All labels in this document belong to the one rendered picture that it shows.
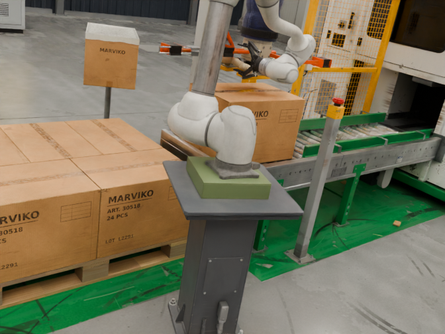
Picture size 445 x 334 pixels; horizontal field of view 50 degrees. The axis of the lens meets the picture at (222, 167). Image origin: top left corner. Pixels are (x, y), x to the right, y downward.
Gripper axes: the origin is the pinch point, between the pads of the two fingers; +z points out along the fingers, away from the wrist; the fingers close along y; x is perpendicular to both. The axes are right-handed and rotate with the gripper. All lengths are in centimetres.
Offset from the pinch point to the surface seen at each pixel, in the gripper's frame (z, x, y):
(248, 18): 13.7, 14.9, -19.3
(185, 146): 22, -11, 58
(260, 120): -5.4, 20.8, 35.2
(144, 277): -12, -51, 119
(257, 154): -5, 24, 56
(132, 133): 63, -23, 64
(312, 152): -10, 70, 58
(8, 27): 739, 99, 104
